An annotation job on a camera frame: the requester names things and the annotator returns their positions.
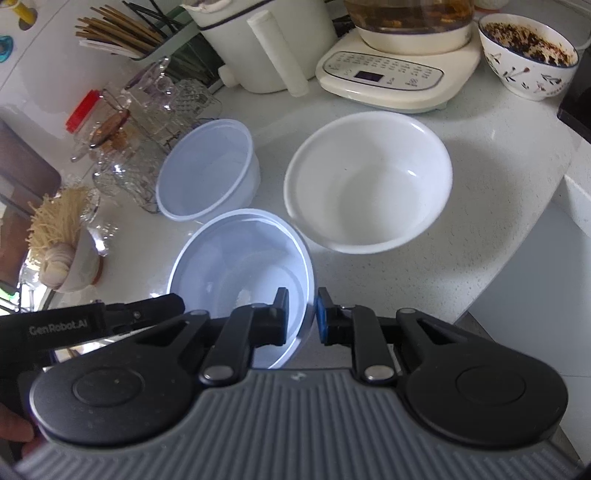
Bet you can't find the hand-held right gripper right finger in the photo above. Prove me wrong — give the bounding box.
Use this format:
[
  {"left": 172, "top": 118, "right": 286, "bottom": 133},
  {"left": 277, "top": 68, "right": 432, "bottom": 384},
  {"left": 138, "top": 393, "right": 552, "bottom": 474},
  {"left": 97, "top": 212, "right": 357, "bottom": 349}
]
[{"left": 315, "top": 287, "right": 472, "bottom": 385}]

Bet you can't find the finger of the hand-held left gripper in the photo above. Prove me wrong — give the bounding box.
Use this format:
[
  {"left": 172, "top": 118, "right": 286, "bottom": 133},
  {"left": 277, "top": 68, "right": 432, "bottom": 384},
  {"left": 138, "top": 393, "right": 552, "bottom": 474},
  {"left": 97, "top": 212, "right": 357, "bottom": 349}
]
[{"left": 99, "top": 294, "right": 185, "bottom": 335}]

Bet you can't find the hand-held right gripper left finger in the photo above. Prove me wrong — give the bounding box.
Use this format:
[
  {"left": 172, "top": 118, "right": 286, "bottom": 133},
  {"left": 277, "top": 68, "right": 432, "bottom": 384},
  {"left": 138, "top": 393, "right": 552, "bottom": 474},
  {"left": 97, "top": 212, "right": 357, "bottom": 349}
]
[{"left": 124, "top": 287, "right": 291, "bottom": 386}]

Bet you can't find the blue plastic bowl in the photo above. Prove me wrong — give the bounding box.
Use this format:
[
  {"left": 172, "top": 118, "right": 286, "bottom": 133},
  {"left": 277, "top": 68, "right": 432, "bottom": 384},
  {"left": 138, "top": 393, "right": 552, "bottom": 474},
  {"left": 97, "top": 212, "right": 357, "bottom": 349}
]
[
  {"left": 167, "top": 209, "right": 317, "bottom": 371},
  {"left": 156, "top": 119, "right": 260, "bottom": 223}
]

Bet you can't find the person's left hand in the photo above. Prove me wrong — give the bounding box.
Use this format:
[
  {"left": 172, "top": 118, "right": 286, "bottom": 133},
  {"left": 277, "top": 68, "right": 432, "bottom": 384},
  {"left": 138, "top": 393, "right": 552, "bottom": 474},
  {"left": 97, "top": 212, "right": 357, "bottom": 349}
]
[{"left": 0, "top": 401, "right": 37, "bottom": 459}]

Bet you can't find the garlic bulb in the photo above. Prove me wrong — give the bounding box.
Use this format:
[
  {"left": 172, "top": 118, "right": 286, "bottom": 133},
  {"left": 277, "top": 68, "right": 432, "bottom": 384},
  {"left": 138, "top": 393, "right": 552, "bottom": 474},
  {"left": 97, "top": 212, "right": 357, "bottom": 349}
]
[{"left": 39, "top": 242, "right": 78, "bottom": 288}]

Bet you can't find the small white footed bowl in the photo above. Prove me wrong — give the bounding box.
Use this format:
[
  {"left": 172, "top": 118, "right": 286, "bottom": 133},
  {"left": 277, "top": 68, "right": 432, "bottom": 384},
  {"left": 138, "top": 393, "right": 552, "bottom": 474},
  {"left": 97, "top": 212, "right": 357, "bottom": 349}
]
[{"left": 54, "top": 226, "right": 103, "bottom": 294}]

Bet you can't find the bundle of dried noodles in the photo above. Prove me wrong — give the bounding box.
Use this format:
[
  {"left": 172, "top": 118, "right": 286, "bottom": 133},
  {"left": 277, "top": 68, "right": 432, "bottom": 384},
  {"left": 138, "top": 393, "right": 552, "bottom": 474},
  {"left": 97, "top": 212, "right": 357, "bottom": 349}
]
[{"left": 27, "top": 186, "right": 92, "bottom": 260}]

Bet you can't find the brown cutting board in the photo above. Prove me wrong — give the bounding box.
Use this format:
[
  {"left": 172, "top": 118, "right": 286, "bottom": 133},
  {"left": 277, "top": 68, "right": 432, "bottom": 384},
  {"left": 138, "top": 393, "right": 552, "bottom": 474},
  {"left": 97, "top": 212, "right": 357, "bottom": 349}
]
[{"left": 0, "top": 119, "right": 64, "bottom": 209}]

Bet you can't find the red lid jar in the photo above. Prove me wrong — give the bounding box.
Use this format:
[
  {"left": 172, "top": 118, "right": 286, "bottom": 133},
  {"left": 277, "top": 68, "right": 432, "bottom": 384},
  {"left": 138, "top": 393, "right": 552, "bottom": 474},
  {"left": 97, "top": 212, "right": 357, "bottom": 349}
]
[{"left": 65, "top": 89, "right": 139, "bottom": 154}]

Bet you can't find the green chopstick holder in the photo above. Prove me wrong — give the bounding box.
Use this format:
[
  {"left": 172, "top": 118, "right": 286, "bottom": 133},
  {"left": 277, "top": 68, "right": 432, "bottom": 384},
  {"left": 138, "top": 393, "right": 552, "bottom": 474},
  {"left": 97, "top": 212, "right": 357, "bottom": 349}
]
[{"left": 131, "top": 21, "right": 223, "bottom": 86}]

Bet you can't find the cream kettle base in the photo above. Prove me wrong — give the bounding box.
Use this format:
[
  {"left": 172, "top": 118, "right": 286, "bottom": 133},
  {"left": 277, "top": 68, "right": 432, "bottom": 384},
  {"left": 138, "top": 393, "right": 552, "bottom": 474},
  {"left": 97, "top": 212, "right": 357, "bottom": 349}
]
[{"left": 316, "top": 27, "right": 484, "bottom": 114}]

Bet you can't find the bundle of wooden chopsticks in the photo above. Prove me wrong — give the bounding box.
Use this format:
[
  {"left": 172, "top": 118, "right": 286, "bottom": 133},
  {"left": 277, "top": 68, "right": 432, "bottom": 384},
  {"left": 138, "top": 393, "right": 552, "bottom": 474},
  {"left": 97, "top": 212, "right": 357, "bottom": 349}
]
[{"left": 76, "top": 4, "right": 163, "bottom": 60}]

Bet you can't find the white electric pot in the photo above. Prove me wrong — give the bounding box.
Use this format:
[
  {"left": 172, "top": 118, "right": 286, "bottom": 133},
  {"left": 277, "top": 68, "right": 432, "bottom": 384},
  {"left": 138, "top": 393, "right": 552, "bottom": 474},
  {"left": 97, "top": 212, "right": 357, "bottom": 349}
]
[{"left": 182, "top": 0, "right": 338, "bottom": 97}]

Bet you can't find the bundle of black chopsticks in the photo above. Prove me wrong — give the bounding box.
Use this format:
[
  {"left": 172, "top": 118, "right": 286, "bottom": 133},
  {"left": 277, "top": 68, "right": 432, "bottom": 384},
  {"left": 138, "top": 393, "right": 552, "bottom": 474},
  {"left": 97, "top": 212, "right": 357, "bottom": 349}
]
[{"left": 122, "top": 0, "right": 186, "bottom": 34}]

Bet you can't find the floral bowl with dark residue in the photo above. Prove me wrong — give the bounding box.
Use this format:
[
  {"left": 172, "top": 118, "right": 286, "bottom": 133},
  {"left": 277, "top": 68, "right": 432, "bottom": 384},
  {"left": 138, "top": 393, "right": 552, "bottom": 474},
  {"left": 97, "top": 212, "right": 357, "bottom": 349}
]
[{"left": 478, "top": 12, "right": 581, "bottom": 102}]

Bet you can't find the black induction cooktop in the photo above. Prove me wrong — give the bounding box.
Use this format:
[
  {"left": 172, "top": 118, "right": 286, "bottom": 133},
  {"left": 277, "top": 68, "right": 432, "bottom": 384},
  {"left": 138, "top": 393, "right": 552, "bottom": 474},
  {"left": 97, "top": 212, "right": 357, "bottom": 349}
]
[{"left": 556, "top": 87, "right": 591, "bottom": 136}]

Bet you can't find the wire rack of glass cups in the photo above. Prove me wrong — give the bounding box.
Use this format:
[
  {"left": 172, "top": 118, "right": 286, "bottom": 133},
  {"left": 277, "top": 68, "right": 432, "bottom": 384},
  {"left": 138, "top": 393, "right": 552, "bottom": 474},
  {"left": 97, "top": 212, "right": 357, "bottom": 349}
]
[{"left": 69, "top": 57, "right": 223, "bottom": 214}]

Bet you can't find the yellow hose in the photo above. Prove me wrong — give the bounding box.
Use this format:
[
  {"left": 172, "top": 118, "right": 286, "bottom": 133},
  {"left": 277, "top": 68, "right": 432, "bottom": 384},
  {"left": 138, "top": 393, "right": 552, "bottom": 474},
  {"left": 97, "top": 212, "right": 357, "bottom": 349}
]
[{"left": 8, "top": 0, "right": 36, "bottom": 27}]

